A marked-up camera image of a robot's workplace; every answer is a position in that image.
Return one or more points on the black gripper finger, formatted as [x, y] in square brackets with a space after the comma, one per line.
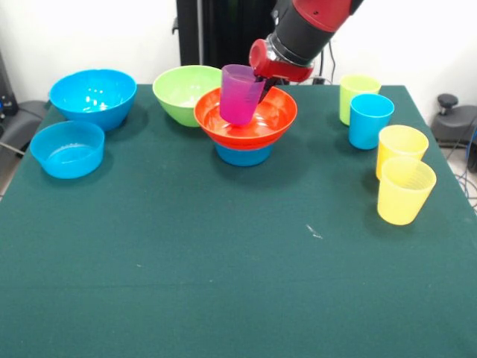
[269, 89]
[259, 78]

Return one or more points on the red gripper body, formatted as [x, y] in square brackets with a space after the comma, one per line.
[283, 71]

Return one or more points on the purple cup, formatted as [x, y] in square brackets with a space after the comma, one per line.
[238, 100]

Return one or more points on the orange bowl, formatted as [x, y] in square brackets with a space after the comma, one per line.
[275, 119]

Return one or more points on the small blue bowl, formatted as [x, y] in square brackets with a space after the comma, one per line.
[242, 156]
[67, 156]

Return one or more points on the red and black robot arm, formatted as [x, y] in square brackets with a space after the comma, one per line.
[309, 30]

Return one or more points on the green cup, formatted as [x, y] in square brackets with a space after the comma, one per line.
[356, 89]

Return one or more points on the green bowl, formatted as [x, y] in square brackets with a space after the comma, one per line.
[179, 93]

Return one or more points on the blue cup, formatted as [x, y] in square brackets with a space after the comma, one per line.
[370, 123]

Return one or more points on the yellow cup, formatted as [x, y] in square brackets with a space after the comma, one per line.
[404, 197]
[402, 143]

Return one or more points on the large blue bowl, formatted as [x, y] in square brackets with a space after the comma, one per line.
[93, 97]

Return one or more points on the dark green tablecloth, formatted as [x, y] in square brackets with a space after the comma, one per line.
[238, 268]

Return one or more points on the black stand base with knob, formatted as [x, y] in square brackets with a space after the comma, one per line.
[458, 127]

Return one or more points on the black device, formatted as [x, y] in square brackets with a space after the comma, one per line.
[7, 93]

